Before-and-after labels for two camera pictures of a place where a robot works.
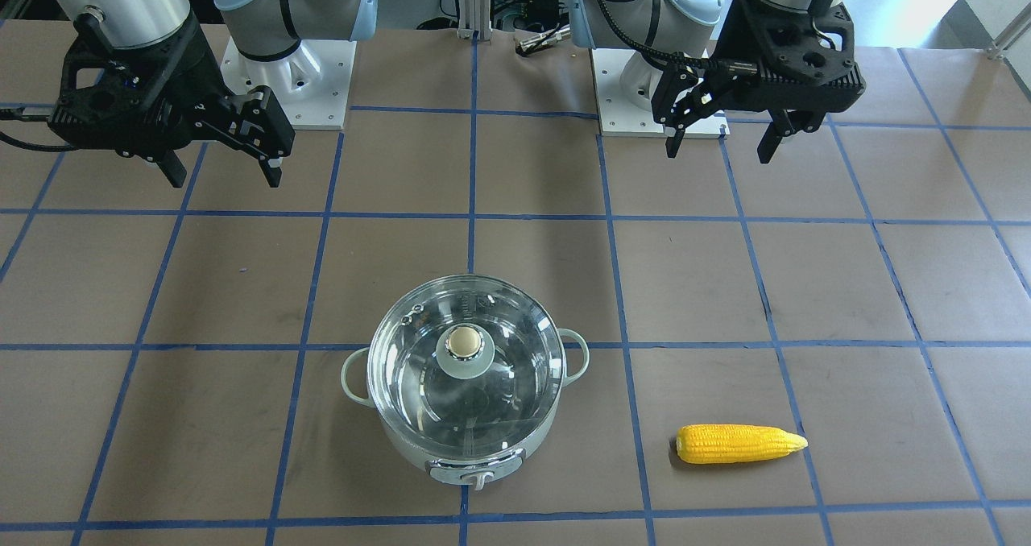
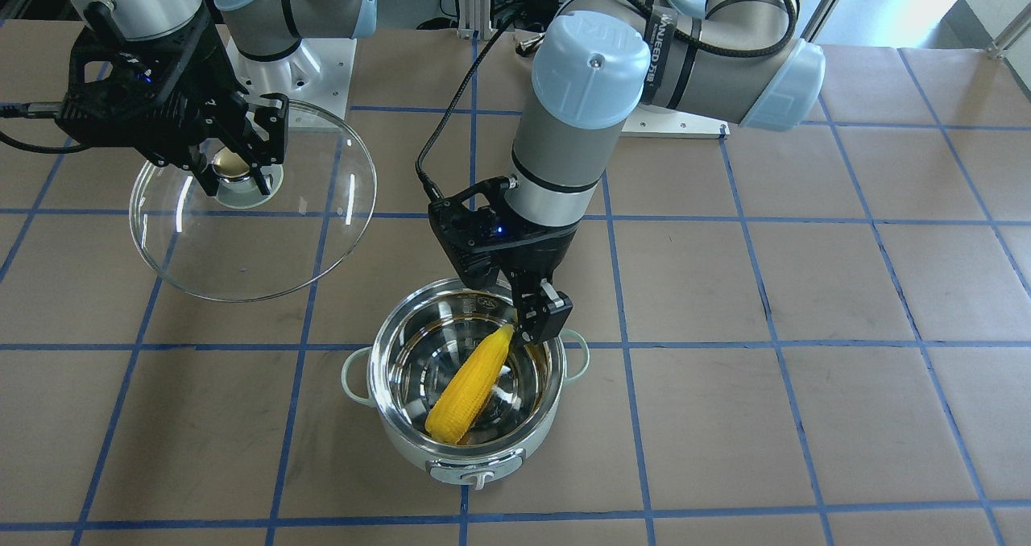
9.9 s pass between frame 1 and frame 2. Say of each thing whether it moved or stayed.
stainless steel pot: stayed
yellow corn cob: moved
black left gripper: moved
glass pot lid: moved
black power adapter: stayed
